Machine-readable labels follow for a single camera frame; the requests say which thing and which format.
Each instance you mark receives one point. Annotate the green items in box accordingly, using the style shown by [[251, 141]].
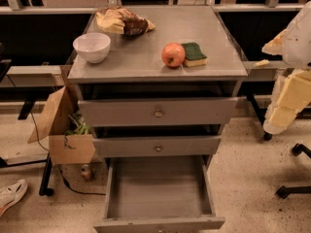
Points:
[[77, 125]]

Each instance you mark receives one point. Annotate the grey drawer cabinet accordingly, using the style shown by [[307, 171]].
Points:
[[134, 69]]

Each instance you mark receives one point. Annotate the black table leg left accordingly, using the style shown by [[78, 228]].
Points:
[[45, 190]]

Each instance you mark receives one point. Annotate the small yellow foam scrap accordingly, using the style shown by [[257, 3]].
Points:
[[261, 63]]

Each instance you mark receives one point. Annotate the green yellow sponge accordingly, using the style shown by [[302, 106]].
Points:
[[194, 56]]

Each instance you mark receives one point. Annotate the cardboard box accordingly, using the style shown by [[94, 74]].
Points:
[[53, 122]]

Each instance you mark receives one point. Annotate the black table leg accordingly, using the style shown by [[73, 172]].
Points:
[[260, 113], [45, 190]]

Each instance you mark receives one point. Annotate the crumpled chip bag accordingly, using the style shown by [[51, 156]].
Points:
[[120, 20]]

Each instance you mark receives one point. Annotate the red apple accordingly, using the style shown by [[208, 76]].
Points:
[[173, 55]]

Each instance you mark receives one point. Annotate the small can on floor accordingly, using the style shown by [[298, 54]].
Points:
[[87, 173]]

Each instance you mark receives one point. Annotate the grey open bottom drawer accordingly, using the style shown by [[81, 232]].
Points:
[[168, 194]]

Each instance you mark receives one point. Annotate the grey middle drawer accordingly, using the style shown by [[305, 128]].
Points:
[[157, 146]]

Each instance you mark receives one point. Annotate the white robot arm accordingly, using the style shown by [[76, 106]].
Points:
[[294, 42]]

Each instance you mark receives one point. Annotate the white sneaker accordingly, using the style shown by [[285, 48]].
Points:
[[11, 194]]

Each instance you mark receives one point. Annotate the grey top drawer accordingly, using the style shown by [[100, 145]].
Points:
[[152, 112]]

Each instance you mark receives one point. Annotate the white ceramic bowl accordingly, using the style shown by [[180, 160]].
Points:
[[93, 47]]

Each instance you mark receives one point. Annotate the black table leg right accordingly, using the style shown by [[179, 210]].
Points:
[[260, 113]]

